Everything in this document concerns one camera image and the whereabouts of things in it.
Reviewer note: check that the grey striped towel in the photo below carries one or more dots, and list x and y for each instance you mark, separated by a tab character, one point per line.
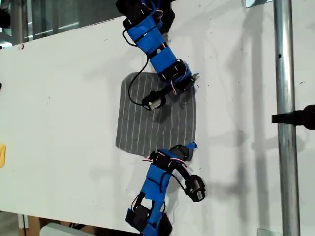
147	127

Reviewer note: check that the white box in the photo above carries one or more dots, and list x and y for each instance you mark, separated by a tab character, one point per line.
64	231

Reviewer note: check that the wooden table leg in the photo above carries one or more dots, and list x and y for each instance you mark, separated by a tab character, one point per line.
33	226

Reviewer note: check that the yellow object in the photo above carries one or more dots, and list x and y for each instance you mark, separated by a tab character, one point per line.
2	156

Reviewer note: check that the black round object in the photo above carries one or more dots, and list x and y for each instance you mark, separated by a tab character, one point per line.
4	18

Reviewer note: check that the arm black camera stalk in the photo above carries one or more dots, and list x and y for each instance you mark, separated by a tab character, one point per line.
168	90
183	173

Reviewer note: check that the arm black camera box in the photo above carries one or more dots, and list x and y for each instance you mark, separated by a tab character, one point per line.
153	101
195	188

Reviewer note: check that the steel post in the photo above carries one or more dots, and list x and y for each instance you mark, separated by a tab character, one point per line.
286	147

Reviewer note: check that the black post clamp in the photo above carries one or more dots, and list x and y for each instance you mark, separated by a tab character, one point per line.
295	118

